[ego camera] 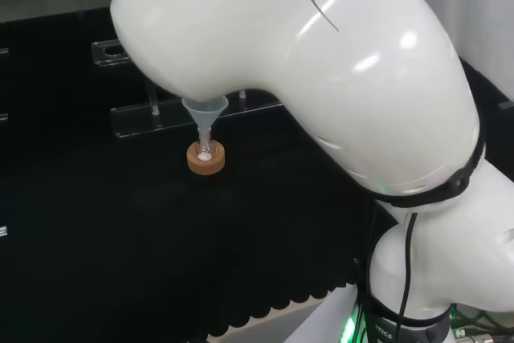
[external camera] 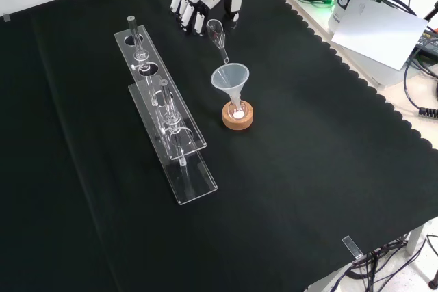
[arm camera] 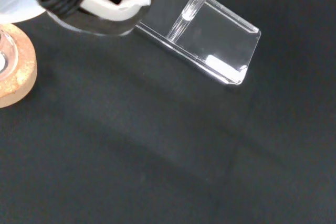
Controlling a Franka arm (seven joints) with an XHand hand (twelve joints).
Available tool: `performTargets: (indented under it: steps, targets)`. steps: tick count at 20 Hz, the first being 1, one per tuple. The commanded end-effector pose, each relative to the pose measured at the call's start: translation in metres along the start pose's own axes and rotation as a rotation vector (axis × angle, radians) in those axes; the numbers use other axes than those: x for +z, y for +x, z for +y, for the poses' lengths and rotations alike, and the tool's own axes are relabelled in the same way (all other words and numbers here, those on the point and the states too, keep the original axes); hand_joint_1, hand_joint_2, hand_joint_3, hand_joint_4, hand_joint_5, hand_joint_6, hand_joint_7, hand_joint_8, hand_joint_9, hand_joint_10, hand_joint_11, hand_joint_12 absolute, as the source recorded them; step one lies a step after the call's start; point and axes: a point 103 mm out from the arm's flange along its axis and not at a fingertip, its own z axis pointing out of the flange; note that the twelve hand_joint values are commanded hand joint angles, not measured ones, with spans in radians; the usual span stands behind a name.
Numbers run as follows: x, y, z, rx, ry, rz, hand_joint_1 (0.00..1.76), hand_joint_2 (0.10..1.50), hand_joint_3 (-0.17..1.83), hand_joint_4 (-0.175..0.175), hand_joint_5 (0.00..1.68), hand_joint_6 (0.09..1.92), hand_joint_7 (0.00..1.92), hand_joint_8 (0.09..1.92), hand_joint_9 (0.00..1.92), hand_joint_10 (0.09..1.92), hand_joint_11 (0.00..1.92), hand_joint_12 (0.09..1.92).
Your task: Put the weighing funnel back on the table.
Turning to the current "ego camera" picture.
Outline clear plastic funnel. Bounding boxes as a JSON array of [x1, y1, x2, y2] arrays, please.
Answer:
[[181, 96, 230, 142]]

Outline clear funnel stand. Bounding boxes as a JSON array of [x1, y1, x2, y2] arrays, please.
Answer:
[[91, 38, 284, 140]]

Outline black table cloth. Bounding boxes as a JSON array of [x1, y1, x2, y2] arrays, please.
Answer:
[[0, 6, 514, 343]]

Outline cork ring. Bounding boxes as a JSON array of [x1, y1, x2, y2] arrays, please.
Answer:
[[186, 139, 226, 178]]

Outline black cable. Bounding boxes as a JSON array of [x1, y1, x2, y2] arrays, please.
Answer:
[[398, 211, 418, 317]]

